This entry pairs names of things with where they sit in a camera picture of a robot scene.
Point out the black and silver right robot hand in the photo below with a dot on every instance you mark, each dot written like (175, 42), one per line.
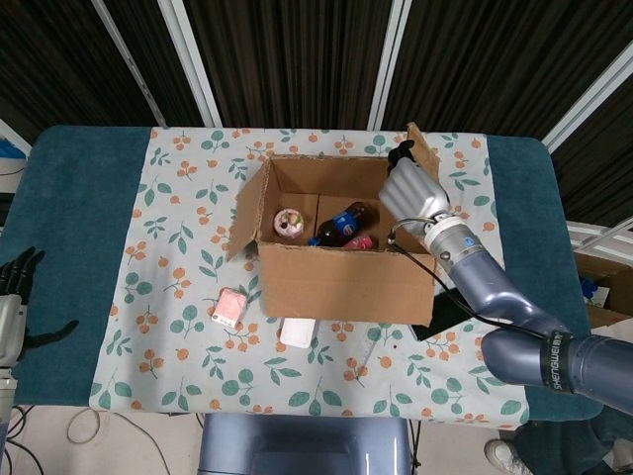
(413, 193)

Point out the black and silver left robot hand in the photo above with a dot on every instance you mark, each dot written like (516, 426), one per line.
(10, 321)

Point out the brown cardboard shipping box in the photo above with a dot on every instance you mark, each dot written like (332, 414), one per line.
(346, 287)

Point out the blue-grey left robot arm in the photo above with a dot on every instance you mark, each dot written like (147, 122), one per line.
(4, 401)

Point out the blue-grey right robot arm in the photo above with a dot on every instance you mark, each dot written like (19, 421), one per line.
(494, 292)

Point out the white and blue paper package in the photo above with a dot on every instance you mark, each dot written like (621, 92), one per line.
(9, 148)

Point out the pink drink bottle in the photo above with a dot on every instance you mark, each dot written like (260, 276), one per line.
(362, 242)

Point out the cola bottle blue label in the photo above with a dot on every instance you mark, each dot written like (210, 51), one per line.
(343, 225)

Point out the pink dessert cup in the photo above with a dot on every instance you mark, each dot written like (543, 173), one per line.
(289, 223)

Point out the black smartphone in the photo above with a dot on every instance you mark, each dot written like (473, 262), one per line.
(445, 316)

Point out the teal table cover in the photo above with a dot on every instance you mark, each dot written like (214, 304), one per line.
(74, 198)

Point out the floral print tablecloth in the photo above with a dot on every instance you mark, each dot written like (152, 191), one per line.
(163, 346)

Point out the transparent plastic ruler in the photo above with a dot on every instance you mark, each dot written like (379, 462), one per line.
(368, 349)

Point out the white plastic container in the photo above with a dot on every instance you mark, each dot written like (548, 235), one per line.
(298, 332)

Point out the white metal rack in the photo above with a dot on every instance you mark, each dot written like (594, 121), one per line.
(601, 237)

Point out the pink tissue pack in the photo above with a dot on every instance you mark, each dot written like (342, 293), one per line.
(229, 307)

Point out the blue-grey robot torso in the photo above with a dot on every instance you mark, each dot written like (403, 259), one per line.
(304, 445)

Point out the white sneaker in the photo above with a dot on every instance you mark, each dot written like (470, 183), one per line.
(507, 457)

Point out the white aluminium frame post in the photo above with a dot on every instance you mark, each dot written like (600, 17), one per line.
(588, 99)
(390, 64)
(190, 64)

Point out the thin grey frame post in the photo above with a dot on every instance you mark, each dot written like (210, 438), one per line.
(129, 62)

